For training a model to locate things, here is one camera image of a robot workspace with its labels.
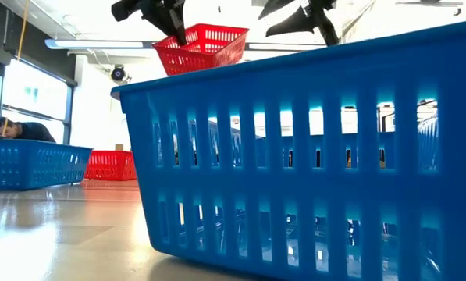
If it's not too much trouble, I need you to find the person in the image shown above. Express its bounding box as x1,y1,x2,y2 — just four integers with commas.
0,116,57,144

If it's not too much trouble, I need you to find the large blue plastic basket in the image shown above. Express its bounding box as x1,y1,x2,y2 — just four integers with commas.
110,18,466,281

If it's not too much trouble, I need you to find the hanging yellow cable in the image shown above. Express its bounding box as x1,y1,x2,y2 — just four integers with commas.
16,0,30,62

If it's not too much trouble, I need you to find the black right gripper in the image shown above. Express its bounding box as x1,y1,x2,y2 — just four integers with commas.
258,0,340,47

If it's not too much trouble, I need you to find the round black security camera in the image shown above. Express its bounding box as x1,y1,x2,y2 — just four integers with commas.
110,65,127,83

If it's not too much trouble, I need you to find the black window frame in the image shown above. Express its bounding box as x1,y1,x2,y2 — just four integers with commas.
0,46,79,145

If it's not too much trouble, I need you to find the red plastic basket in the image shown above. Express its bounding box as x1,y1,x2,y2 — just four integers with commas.
151,23,250,76
84,150,138,182

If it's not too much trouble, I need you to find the long white ceiling light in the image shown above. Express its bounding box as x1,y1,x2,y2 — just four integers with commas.
44,37,327,52

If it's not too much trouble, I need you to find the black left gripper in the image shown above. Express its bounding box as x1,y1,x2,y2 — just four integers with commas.
110,0,188,46

